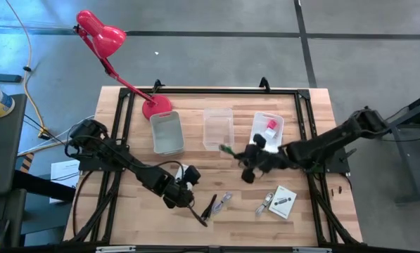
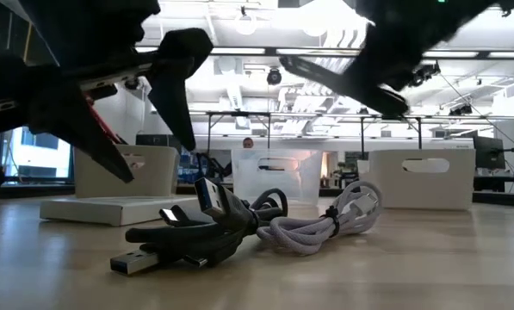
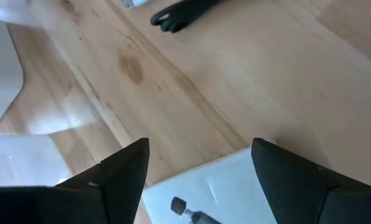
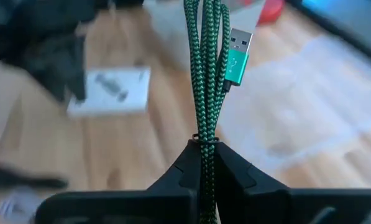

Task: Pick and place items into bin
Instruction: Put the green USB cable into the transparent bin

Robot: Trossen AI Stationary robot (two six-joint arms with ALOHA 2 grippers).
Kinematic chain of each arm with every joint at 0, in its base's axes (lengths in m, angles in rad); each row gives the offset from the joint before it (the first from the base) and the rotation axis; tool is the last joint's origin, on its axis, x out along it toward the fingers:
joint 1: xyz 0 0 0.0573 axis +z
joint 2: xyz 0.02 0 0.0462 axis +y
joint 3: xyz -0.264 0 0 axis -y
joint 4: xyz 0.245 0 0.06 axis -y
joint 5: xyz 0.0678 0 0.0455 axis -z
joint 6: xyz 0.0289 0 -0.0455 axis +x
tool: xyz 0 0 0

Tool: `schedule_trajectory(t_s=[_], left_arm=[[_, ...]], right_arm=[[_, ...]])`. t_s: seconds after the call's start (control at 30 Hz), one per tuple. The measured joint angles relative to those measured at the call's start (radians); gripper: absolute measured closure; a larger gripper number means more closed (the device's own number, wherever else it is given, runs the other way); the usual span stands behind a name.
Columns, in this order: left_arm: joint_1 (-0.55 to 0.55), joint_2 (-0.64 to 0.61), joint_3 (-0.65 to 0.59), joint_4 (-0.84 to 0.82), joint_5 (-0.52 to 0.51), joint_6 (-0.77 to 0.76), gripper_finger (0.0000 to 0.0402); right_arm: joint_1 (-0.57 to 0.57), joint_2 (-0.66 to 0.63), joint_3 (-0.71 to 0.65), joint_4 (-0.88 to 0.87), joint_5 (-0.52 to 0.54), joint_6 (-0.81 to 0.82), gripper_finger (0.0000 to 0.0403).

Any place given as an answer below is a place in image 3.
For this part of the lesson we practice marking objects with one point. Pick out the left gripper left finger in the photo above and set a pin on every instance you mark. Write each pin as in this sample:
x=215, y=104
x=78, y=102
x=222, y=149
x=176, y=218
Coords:
x=117, y=186

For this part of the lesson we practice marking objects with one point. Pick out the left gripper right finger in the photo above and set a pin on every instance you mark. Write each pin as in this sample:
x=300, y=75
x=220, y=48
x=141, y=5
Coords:
x=297, y=186

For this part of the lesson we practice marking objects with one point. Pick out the white card reader box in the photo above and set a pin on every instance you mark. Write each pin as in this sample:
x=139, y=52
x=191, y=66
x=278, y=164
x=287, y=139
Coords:
x=228, y=186

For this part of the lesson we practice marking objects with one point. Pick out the grey plastic bin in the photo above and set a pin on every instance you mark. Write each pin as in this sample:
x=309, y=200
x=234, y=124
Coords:
x=26, y=155

